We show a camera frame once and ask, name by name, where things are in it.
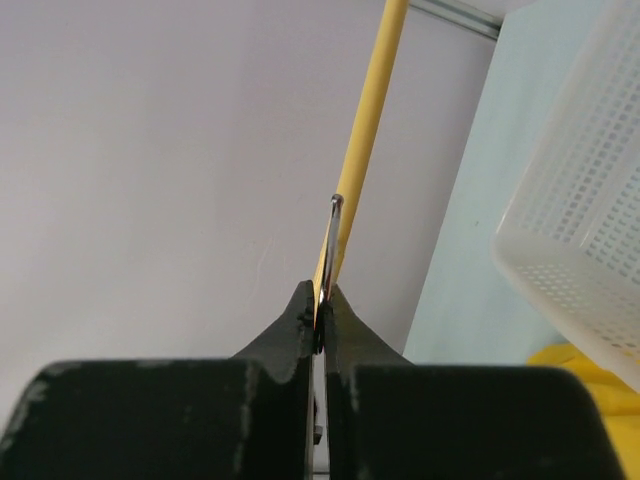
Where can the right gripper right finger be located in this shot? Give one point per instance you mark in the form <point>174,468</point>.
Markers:
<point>391,419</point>

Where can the yellow shorts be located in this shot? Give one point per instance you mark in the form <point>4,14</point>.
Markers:
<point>617,403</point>

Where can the white plastic basket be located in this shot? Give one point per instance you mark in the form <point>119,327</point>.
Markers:
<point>569,238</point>

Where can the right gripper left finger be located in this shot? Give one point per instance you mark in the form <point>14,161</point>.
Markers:
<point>249,416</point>

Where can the yellow clothes hanger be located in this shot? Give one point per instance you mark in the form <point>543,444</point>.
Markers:
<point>345,201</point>

